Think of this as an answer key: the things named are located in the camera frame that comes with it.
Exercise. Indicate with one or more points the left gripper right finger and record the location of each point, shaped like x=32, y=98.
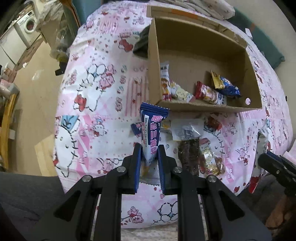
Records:
x=207, y=209

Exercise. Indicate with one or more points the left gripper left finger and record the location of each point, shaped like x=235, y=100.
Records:
x=91, y=209

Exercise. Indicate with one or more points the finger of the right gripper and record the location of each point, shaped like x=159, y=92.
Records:
x=280, y=167

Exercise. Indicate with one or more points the dark brown jerky packet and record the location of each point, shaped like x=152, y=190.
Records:
x=187, y=133

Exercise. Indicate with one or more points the blue yellow tiger snack bag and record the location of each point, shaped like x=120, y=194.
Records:
x=224, y=86

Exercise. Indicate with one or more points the red white rice cake snack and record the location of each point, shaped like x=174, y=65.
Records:
x=209, y=95

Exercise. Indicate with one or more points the blue white bar snack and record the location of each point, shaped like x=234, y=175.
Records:
x=151, y=119

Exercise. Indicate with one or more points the white purple rice cake snack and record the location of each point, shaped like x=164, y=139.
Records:
x=165, y=81

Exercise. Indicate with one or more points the yellow cartoon biscuit packet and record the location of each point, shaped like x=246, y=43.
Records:
x=211, y=164

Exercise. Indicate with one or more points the small red candy wrapper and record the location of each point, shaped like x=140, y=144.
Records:
x=214, y=124

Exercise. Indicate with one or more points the blue pink small bar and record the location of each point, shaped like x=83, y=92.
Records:
x=137, y=128

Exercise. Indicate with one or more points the pink cartoon bed sheet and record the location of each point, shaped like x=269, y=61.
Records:
x=105, y=83

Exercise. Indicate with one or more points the teal cushion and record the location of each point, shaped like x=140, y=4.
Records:
x=261, y=40

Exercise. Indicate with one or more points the wooden chair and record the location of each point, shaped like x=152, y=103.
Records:
x=5, y=131

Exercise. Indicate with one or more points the small yellow cartoon snack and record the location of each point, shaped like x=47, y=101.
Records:
x=178, y=93

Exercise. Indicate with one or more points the brown cardboard box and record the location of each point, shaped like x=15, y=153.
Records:
x=194, y=47

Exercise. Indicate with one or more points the beige crumpled blanket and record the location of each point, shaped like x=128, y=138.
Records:
x=218, y=9

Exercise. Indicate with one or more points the dark sock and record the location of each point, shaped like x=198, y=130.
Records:
x=141, y=47

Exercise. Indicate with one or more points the white washing machine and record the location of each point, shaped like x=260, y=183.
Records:
x=25, y=26

